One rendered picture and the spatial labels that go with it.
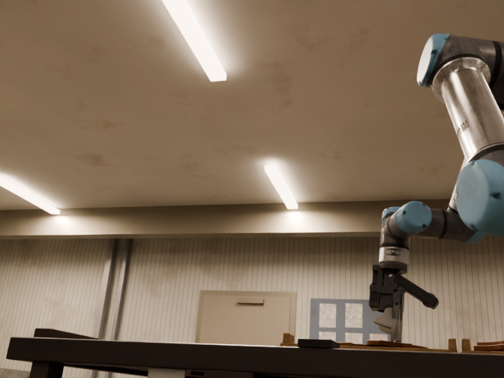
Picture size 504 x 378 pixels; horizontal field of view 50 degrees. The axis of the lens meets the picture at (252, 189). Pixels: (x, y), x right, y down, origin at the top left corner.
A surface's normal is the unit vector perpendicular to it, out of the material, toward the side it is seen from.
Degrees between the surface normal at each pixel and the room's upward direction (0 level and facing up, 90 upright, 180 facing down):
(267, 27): 180
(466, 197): 95
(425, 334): 90
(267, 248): 90
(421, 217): 92
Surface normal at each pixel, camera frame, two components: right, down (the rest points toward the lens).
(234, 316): -0.26, -0.37
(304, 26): -0.07, 0.93
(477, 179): -0.99, -0.03
